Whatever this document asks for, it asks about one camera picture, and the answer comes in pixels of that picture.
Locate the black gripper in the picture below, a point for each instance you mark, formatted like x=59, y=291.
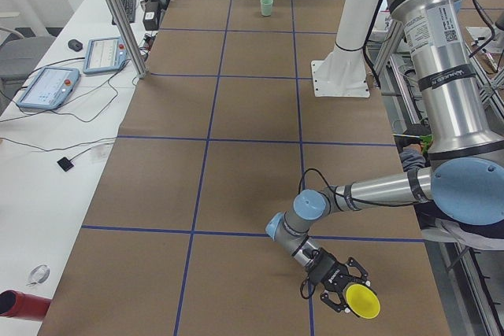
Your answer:
x=330, y=271

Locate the yellow plastic cup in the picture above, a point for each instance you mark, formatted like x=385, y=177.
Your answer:
x=362, y=301

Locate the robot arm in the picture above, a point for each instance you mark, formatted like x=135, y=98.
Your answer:
x=464, y=179

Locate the green plastic cup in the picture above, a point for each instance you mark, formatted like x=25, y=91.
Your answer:
x=266, y=7

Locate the clear tape roll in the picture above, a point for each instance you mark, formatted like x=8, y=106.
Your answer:
x=38, y=275

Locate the small black square device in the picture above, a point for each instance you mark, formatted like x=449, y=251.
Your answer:
x=65, y=164

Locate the red cylinder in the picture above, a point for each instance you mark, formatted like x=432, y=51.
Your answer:
x=18, y=305

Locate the black box with label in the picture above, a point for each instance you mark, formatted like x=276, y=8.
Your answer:
x=151, y=16

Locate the far teach pendant tablet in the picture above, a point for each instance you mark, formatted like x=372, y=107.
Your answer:
x=104, y=55

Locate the teach pendant tablet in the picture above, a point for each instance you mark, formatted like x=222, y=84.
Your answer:
x=104, y=55
x=50, y=88

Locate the near teach pendant tablet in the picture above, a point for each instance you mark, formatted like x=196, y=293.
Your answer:
x=50, y=88

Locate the black keyboard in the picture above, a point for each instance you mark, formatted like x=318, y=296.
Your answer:
x=130, y=9

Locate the black computer mouse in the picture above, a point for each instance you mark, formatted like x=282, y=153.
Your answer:
x=75, y=45

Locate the grey office chair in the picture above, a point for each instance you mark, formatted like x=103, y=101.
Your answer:
x=19, y=57

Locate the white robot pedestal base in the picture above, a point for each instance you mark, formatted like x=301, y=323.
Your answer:
x=342, y=74

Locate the aluminium frame post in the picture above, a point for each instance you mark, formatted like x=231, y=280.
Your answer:
x=119, y=15

